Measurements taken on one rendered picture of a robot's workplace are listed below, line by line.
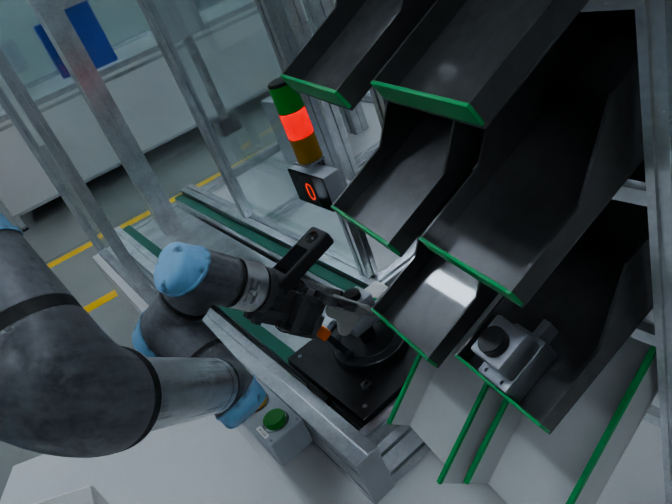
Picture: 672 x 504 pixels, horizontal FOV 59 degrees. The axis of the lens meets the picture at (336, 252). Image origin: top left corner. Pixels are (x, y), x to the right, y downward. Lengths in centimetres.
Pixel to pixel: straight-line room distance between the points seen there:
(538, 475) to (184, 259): 52
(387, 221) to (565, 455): 34
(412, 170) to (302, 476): 62
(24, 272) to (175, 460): 80
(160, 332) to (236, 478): 38
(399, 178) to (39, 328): 39
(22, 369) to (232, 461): 75
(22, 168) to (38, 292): 533
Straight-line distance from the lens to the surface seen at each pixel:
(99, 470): 137
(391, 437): 97
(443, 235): 59
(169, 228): 198
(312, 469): 110
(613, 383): 73
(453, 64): 49
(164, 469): 127
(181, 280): 81
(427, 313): 74
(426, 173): 65
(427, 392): 89
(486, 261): 54
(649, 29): 48
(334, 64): 61
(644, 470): 100
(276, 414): 105
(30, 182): 587
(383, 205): 66
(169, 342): 88
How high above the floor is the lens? 168
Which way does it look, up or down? 31 degrees down
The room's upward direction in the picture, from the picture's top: 22 degrees counter-clockwise
